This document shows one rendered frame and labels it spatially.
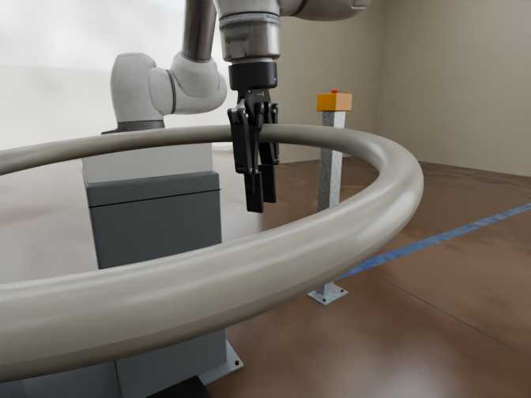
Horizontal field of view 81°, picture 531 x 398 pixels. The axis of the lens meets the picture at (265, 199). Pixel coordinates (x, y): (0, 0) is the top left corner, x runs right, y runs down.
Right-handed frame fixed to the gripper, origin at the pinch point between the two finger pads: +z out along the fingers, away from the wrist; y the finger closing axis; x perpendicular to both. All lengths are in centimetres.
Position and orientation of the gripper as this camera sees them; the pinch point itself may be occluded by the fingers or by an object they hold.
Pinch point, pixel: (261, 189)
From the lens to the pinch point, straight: 54.1
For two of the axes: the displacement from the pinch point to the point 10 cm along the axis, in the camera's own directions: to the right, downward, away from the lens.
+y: -4.4, 3.2, -8.4
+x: 9.0, 0.9, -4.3
